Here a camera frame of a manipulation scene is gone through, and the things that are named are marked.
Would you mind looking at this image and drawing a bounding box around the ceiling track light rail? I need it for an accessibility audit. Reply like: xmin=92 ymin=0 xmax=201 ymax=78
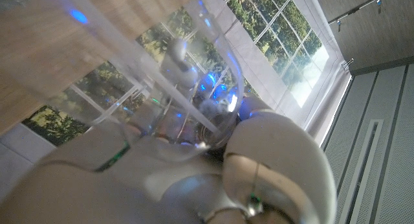
xmin=328 ymin=0 xmax=395 ymax=33

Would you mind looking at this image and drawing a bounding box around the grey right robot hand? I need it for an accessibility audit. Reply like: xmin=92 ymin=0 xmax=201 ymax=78
xmin=0 ymin=38 xmax=338 ymax=224

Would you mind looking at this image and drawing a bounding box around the printed window backdrop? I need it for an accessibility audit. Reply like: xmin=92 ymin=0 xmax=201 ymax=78
xmin=21 ymin=0 xmax=353 ymax=147

